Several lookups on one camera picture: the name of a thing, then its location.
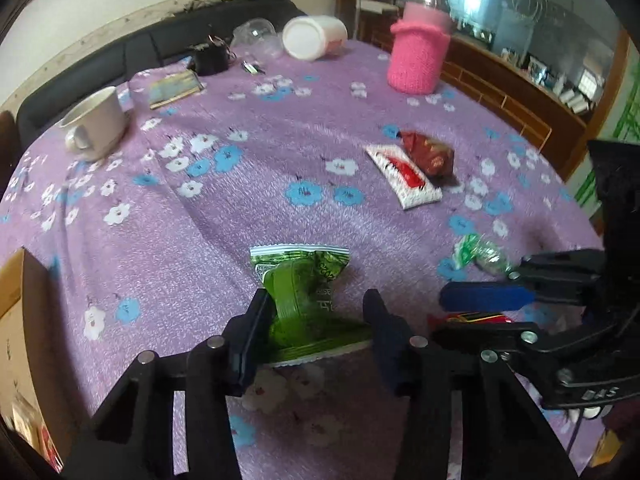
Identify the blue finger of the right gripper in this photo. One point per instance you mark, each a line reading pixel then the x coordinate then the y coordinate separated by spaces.
pixel 527 346
pixel 547 278

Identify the small black box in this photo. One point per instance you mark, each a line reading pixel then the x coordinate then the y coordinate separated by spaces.
pixel 211 57

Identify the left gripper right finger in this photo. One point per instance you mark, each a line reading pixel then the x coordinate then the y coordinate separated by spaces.
pixel 504 434

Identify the purple floral tablecloth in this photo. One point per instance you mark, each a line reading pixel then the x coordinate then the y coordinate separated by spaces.
pixel 149 248

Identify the black sofa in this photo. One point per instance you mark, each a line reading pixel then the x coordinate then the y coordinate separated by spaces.
pixel 154 46

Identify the dark red snack bag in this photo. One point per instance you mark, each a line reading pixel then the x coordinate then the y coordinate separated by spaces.
pixel 435 158

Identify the brown armchair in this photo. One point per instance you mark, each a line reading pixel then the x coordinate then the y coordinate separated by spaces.
pixel 10 148

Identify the white plastic jar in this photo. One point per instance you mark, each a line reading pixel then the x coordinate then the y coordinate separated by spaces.
pixel 309 38

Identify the wooden cabinet counter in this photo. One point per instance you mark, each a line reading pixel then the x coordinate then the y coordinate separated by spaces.
pixel 536 113

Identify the green snack packet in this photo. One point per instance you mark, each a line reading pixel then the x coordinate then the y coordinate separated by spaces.
pixel 304 327

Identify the cardboard box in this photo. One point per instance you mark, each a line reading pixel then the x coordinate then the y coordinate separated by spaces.
pixel 32 401

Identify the white ceramic mug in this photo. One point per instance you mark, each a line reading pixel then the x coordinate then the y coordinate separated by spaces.
pixel 93 127

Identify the small metal lighter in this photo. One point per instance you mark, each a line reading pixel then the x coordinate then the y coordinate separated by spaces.
pixel 252 68

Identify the clear green candy bag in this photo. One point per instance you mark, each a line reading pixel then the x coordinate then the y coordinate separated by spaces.
pixel 485 254

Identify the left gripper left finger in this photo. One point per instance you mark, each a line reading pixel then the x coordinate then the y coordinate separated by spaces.
pixel 130 435

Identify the pink knit-sleeved thermos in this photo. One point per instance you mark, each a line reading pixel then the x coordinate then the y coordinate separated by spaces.
pixel 421 41

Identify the green notebook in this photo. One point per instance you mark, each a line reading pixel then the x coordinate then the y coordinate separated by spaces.
pixel 173 88

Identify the white red snack packet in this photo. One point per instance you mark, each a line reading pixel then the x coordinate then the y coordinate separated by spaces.
pixel 408 182

